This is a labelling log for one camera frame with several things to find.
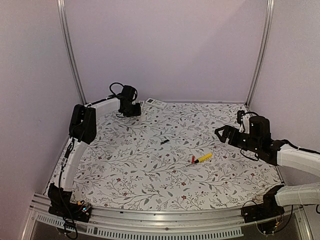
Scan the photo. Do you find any right aluminium frame post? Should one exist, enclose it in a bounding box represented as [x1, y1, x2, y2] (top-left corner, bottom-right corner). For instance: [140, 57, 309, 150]
[245, 0, 275, 108]

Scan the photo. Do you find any yellow handled screwdriver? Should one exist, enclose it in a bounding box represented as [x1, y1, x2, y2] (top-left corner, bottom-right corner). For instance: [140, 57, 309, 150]
[186, 153, 213, 167]

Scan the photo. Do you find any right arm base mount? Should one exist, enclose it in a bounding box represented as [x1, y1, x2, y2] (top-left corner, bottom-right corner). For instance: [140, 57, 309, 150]
[241, 185, 285, 235]

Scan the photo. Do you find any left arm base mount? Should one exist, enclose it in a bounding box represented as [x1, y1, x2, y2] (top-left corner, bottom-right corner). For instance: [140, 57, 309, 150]
[47, 183, 92, 223]

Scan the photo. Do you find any red black battery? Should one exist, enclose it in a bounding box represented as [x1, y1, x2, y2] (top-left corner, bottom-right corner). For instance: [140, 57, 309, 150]
[191, 155, 196, 164]

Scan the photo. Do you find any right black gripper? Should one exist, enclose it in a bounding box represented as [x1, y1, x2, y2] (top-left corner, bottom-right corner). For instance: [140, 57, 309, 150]
[215, 124, 261, 153]

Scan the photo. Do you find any aluminium frame post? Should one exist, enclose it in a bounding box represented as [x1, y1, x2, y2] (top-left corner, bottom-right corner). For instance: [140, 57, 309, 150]
[56, 0, 87, 105]
[245, 0, 275, 108]

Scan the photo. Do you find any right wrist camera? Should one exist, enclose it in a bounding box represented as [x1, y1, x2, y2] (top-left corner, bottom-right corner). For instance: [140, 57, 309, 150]
[236, 110, 245, 125]

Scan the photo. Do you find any front aluminium rail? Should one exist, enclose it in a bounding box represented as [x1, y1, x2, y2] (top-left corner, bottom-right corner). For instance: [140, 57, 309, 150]
[22, 194, 316, 240]

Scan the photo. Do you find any left camera cable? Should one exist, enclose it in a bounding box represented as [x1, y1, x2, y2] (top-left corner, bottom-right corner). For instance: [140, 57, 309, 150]
[109, 82, 125, 97]

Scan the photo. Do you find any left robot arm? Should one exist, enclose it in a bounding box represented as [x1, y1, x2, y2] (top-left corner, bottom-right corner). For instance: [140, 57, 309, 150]
[47, 82, 141, 217]

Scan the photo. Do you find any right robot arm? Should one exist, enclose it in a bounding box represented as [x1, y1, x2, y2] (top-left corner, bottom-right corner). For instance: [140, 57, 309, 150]
[214, 113, 320, 218]

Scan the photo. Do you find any white air conditioner remote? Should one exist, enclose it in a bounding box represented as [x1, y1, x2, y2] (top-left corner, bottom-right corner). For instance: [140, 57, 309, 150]
[139, 100, 145, 107]

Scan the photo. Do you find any floral patterned table mat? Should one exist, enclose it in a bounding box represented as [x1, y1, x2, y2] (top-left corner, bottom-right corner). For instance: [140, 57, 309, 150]
[71, 103, 282, 211]

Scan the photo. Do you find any left aluminium frame post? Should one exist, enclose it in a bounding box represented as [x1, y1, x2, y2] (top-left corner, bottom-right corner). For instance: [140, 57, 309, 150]
[56, 0, 87, 105]

